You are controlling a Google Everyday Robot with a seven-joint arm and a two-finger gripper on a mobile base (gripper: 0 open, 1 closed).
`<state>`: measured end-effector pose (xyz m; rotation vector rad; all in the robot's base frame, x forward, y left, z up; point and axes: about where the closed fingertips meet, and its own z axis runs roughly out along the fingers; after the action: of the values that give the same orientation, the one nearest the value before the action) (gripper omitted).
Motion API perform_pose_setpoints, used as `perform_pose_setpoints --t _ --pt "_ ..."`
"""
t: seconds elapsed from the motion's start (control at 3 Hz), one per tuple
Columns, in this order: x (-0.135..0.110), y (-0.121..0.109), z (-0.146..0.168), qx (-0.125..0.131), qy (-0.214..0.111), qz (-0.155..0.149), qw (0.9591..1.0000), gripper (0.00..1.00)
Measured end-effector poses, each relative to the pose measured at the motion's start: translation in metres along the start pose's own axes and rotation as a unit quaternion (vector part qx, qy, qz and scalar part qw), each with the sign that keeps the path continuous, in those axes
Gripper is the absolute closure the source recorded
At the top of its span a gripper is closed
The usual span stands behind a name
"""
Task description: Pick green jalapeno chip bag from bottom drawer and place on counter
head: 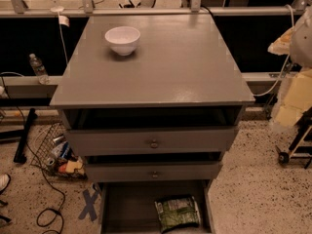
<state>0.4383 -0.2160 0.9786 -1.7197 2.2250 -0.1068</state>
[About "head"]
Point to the top grey drawer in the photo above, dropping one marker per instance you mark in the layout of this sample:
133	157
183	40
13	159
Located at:
129	142

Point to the grey drawer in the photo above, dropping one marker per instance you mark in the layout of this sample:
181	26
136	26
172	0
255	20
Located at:
129	142
127	172
129	207

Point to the wheeled cart base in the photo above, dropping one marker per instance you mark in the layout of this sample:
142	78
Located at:
297	150

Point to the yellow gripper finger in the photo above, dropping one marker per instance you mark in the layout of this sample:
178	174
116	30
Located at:
294	98
281	46

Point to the bottom grey drawer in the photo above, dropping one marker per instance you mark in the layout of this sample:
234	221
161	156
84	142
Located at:
129	207

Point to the black bar on floor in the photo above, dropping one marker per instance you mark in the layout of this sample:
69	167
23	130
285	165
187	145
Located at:
19	156

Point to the white shoe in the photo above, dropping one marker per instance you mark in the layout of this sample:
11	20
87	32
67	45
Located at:
5	180

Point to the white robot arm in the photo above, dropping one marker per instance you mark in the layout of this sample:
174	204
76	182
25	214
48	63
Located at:
301	41

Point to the clear plastic water bottle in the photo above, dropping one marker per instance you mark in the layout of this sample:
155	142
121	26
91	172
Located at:
39	69

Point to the green jalapeno chip bag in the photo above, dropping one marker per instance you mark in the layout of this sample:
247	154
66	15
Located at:
179	211

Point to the white ceramic bowl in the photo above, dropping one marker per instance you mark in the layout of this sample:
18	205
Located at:
122	40

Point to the middle grey drawer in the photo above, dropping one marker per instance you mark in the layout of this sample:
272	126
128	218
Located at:
127	172

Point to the metal rail frame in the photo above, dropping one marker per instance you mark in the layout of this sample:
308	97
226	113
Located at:
88	8

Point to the wire basket with items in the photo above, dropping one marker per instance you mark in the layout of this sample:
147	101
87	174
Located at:
55	156

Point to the grey drawer cabinet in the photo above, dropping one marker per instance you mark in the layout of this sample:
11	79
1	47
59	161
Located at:
180	76

